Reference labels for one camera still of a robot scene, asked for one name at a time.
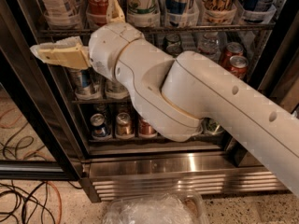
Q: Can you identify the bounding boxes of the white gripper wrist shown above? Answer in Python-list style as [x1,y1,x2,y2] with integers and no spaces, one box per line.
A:
[30,0,144,81]

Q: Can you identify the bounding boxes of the clear blue label plastic bottle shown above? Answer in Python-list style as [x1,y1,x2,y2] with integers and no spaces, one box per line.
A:
[42,0,83,30]

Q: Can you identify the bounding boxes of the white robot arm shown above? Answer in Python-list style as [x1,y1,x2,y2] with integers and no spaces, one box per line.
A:
[31,0,299,195]

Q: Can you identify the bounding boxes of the red Coca-Cola can top shelf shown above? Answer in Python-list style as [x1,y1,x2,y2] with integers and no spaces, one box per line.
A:
[84,0,121,28]

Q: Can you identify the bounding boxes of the blue silver can middle shelf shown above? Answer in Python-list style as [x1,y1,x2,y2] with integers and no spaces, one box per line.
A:
[69,69,95,95]

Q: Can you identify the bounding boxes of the blue silver can shelf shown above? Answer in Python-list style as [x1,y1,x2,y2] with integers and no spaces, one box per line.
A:
[69,69,95,95]
[164,0,199,28]

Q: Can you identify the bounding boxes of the white green can top shelf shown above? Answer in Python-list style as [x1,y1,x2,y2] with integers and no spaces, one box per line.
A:
[127,0,159,27]

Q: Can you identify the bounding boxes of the silver white can middle shelf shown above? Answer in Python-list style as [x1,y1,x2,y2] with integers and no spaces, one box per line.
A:
[105,79,129,99]

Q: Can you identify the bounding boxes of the blue silver can top shelf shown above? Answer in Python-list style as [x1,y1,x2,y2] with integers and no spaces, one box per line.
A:
[164,0,199,28]

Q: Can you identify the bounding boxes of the blue Pepsi can bottom shelf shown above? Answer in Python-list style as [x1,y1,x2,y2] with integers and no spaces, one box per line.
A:
[90,113,110,138]

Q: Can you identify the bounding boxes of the gold can bottom shelf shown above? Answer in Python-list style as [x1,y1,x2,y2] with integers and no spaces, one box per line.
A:
[116,112,134,137]

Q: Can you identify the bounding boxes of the copper red can bottom shelf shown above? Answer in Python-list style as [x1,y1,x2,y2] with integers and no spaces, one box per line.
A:
[138,117,157,138]

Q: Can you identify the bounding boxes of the clear water bottle middle shelf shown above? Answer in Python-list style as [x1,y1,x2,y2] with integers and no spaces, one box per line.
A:
[197,32,220,61]

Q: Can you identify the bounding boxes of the glass fridge door left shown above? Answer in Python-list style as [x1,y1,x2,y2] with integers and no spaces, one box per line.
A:
[0,56,78,181]

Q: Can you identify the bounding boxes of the gold black can top shelf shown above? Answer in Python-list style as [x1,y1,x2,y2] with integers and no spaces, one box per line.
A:
[200,0,236,24]

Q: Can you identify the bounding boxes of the green can bottom shelf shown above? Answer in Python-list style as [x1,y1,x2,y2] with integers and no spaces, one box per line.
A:
[205,119,224,135]

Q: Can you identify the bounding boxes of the red Coca-Cola can rear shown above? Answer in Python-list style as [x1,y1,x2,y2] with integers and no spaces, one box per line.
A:
[218,42,244,67]

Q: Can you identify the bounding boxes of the red Coca-Cola can front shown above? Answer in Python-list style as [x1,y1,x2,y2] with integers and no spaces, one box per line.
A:
[226,55,249,79]

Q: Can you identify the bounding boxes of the clear plastic bag bin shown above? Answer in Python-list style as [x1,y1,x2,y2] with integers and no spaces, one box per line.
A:
[101,189,210,224]

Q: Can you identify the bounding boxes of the black and orange floor cables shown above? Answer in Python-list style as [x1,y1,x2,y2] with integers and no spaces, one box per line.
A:
[0,179,82,224]

